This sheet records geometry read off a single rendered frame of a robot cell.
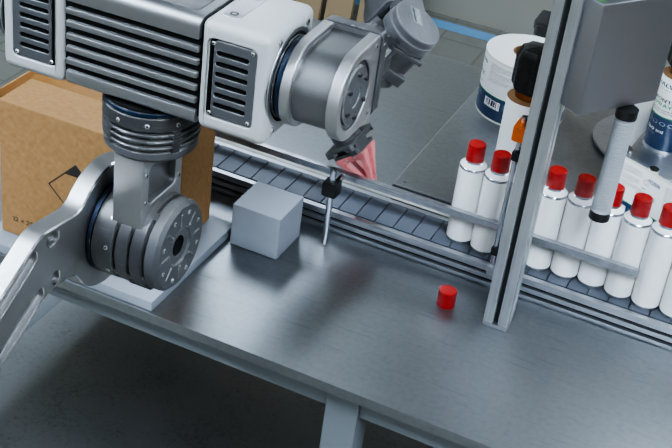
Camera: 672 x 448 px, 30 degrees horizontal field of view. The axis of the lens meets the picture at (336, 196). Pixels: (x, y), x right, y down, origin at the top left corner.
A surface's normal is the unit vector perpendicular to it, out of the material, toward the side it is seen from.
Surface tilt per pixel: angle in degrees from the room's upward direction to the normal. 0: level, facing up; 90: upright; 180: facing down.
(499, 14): 90
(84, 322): 0
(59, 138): 90
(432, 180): 0
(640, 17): 90
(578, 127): 0
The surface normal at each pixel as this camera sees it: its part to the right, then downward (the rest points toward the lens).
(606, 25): 0.50, 0.50
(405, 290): 0.11, -0.84
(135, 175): -0.40, 0.44
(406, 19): 0.60, -0.54
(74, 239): 0.91, 0.30
